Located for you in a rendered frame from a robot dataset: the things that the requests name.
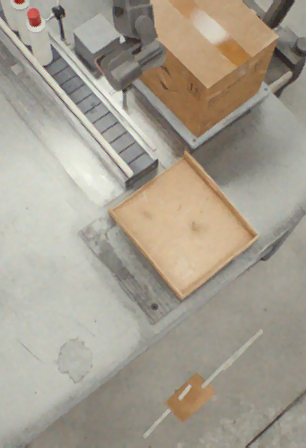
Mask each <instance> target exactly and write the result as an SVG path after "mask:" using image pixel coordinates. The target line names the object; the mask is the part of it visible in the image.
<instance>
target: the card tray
mask: <svg viewBox="0 0 306 448"><path fill-rule="evenodd" d="M108 212H109V214H110V215H111V216H112V217H113V219H114V220H115V221H117V222H118V224H119V226H120V227H121V228H122V230H123V231H124V232H125V233H126V235H127V236H128V237H129V238H130V239H131V241H132V242H133V243H134V244H135V245H136V247H137V248H138V249H139V250H140V251H141V253H142V254H143V255H144V256H145V258H146V259H147V260H148V261H150V263H151V264H152V265H153V266H154V267H155V269H156V270H157V271H158V274H159V275H160V276H161V277H162V278H163V280H164V281H165V282H166V283H167V284H168V286H169V287H170V288H171V289H172V290H173V291H174V292H175V293H176V294H177V296H178V297H179V298H180V299H181V300H183V299H184V298H186V297H187V296H188V295H189V294H190V293H191V292H192V291H193V290H195V289H196V288H197V287H200V286H201V285H202V284H203V283H205V282H206V281H207V280H208V279H210V278H211V277H212V276H213V275H215V274H216V273H217V272H218V271H220V270H221V269H222V267H224V266H225V265H226V264H227V263H229V262H230V261H231V260H232V259H234V258H235V257H236V256H237V255H239V254H240V253H241V252H243V251H245V249H246V248H248V247H249V246H250V245H251V244H253V243H254V242H255V241H256V240H258V238H259V237H260V235H261V234H260V233H259V232H258V231H257V230H256V229H255V228H254V226H253V225H252V224H251V223H250V222H248V221H247V220H246V217H245V216H244V215H243V214H242V213H241V212H240V211H239V209H238V208H237V207H236V206H235V205H234V204H233V203H232V202H231V200H230V199H229V198H228V197H227V196H226V195H225V194H224V193H223V190H222V189H220V188H219V187H218V186H217V185H216V183H215V182H214V181H213V180H212V179H211V178H210V177H209V176H208V174H207V173H206V172H205V171H204V170H203V169H202V168H201V167H200V165H199V164H198V163H197V162H196V161H195V160H194V159H193V158H192V157H191V156H190V154H189V153H188V152H187V151H185V155H184V156H183V157H182V158H181V159H179V160H178V161H177V162H175V163H174V164H172V165H171V166H170V167H168V168H167V169H166V170H164V171H163V172H162V173H160V174H159V175H158V176H157V177H156V178H154V179H153V180H152V181H150V182H148V183H146V184H145V185H143V186H142V187H141V188H139V189H138V190H137V191H135V192H134V193H132V194H131V195H130V196H128V197H127V198H126V199H124V200H123V201H122V202H120V204H118V205H117V206H116V207H114V208H113V209H111V208H110V207H108Z"/></svg>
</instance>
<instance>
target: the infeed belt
mask: <svg viewBox="0 0 306 448"><path fill-rule="evenodd" d="M0 18H1V19H2V20H3V21H4V22H5V23H6V25H7V19H6V15H5V12H4V9H3V6H2V4H1V2H0ZM7 26H8V25H7ZM0 28H1V27H0ZM1 29H2V30H3V31H4V33H5V34H6V35H7V36H8V34H7V33H6V32H5V30H4V29H3V28H1ZM8 38H9V40H10V41H11V42H12V43H14V42H13V41H12V40H11V39H10V37H9V36H8ZM49 43H50V42H49ZM22 44H23V43H22ZM14 45H15V46H16V47H17V48H18V49H19V50H20V53H21V54H22V55H24V54H23V53H22V52H21V49H20V48H19V47H18V46H17V45H16V44H15V43H14ZM23 45H24V44H23ZM24 46H25V47H26V48H27V50H28V51H29V52H30V53H32V54H33V50H32V46H26V45H24ZM50 48H51V51H52V56H53V61H52V62H51V63H50V64H49V65H47V66H43V69H44V70H45V71H46V72H47V73H48V74H49V75H50V76H51V77H52V78H53V79H54V82H55V83H57V84H58V85H59V87H60V88H61V89H62V90H63V91H64V93H65V94H66V95H67V96H68V97H69V98H70V100H71V101H72V102H73V103H75V105H76V107H77V108H78V109H79V110H80V112H81V113H82V114H84V115H85V116H86V118H87V119H88V121H89V122H90V123H91V125H92V126H94V127H95V128H96V130H97V131H98V132H99V133H100V134H101V135H102V137H103V138H104V140H106V141H107V143H108V144H109V145H110V146H111V147H112V148H113V150H114V151H115V152H116V153H117V154H118V155H119V157H120V158H122V159H123V160H124V162H125V164H126V165H127V166H128V167H129V169H130V170H131V171H132V172H133V176H131V177H130V178H129V177H128V176H127V175H126V174H125V173H124V171H123V169H122V168H121V167H120V166H119V164H118V163H117V162H116V161H115V160H114V159H113V158H112V157H111V156H110V155H109V154H108V152H107V151H106V150H105V149H104V148H103V147H101V148H102V149H103V150H104V151H105V152H106V154H107V155H108V156H109V157H110V158H111V159H112V160H113V161H114V162H115V163H116V164H117V165H118V167H119V168H120V169H121V170H122V171H123V174H124V175H125V176H126V177H127V178H128V179H129V180H131V179H132V178H134V177H135V176H136V175H138V174H139V173H141V172H142V171H143V170H145V169H146V168H147V167H149V166H150V165H152V164H153V163H154V162H155V160H154V159H153V158H152V157H151V156H150V155H149V154H148V153H147V152H146V151H145V150H144V149H143V147H142V146H141V145H140V144H139V143H138V142H136V139H135V138H134V137H133V136H131V135H130V132H128V130H127V129H126V128H125V126H124V125H123V124H122V123H121V122H120V121H119V122H118V119H117V118H116V117H115V116H114V115H113V114H112V113H111V110H110V109H109V108H107V107H106V105H105V104H104V103H103V102H102V101H101V100H100V99H99V97H97V96H96V94H95V93H94V91H93V90H92V89H91V88H90V87H88V86H87V84H85V82H84V81H83V79H82V77H80V76H79V75H78V74H77V73H76V72H75V70H74V69H73V68H71V66H70V65H69V63H68V62H67V61H66V60H65V59H63V57H61V55H60V53H59V52H58V51H57V49H55V48H54V47H53V46H52V45H51V43H50ZM24 57H25V58H26V59H27V60H28V61H29V62H30V64H31V61H30V60H29V59H28V58H27V57H26V56H25V55H24ZM31 65H32V64H31ZM32 66H33V67H34V68H35V70H36V71H37V72H38V73H39V74H40V75H41V73H40V72H39V71H38V70H37V69H36V67H35V66H34V65H32ZM41 77H42V78H43V79H44V80H45V82H46V83H47V84H48V85H50V87H51V89H52V90H53V91H54V92H55V94H56V95H58V96H59V97H60V99H61V100H62V97H61V96H60V95H59V94H57V93H56V91H55V90H54V89H53V88H52V86H51V84H49V83H48V82H47V81H46V79H45V78H44V77H43V76H42V75H41ZM84 84H85V85H84ZM93 93H94V94H93ZM62 102H63V103H64V104H65V105H66V103H65V102H64V101H63V100H62ZM66 106H67V107H68V108H69V109H70V111H71V112H72V113H73V111H72V109H71V108H70V107H69V106H68V105H66ZM73 115H74V116H75V117H76V118H77V119H78V120H79V121H80V122H81V124H82V125H83V126H84V127H85V128H86V126H85V125H84V124H83V123H82V121H81V120H80V119H79V118H78V117H77V116H76V115H75V114H74V113H73ZM86 130H87V131H88V132H89V133H90V134H91V136H92V137H93V138H94V139H95V140H96V142H98V143H99V144H100V145H101V146H102V144H101V143H100V142H99V141H98V140H97V139H96V138H95V137H94V136H93V135H92V133H91V132H90V131H89V130H88V129H87V128H86ZM145 152H146V153H145Z"/></svg>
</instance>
